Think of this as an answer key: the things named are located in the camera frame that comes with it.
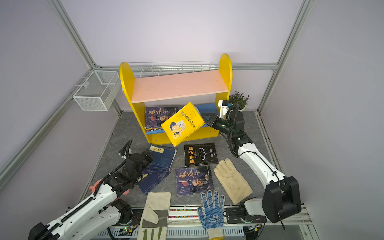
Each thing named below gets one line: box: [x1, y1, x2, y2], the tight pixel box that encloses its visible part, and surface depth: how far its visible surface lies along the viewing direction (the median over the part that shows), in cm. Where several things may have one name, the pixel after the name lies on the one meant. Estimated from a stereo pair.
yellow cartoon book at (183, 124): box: [161, 102, 206, 147], surface depth 79 cm
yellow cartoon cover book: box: [145, 127, 166, 135], surface depth 93 cm
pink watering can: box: [89, 178, 103, 194], surface depth 75 cm
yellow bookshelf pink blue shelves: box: [119, 54, 233, 147], surface depth 78 cm
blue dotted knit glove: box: [197, 190, 226, 240], surface depth 75 cm
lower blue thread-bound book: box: [137, 170, 171, 195], surface depth 88 cm
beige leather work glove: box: [213, 158, 254, 205], surface depth 87 cm
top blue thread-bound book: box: [146, 143, 177, 171], surface depth 93 cm
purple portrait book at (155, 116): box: [145, 106, 179, 129], surface depth 95 cm
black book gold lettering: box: [184, 142, 219, 167], surface depth 96 cm
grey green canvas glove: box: [137, 192, 172, 240], surface depth 75 cm
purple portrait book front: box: [175, 166, 215, 197], surface depth 85 cm
